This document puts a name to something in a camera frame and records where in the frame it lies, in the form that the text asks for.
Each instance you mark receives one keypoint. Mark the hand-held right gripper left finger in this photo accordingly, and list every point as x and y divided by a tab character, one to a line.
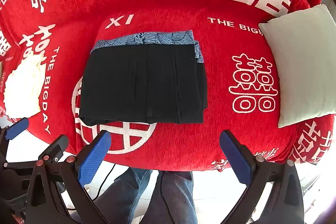
94	158

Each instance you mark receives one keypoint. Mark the person's left leg in jeans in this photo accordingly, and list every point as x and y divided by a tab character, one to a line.
118	200

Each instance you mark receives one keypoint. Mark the black pants with blue waistband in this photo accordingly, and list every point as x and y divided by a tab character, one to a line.
144	82

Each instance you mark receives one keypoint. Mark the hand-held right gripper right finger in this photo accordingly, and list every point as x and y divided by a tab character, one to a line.
235	157

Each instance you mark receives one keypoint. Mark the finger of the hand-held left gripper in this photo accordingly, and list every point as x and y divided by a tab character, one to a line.
17	128
56	148

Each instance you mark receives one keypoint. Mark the person's leg in jeans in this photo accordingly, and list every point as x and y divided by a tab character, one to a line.
118	200
173	200

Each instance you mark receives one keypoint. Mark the red printed sofa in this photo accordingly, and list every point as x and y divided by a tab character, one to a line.
170	3

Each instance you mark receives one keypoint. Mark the pale green pillow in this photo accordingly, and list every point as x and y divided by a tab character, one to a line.
299	64

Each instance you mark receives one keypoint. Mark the cream crumpled cloth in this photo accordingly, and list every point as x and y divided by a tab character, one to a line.
25	87

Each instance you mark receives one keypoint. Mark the person's right leg in jeans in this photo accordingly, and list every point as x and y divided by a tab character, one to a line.
173	200

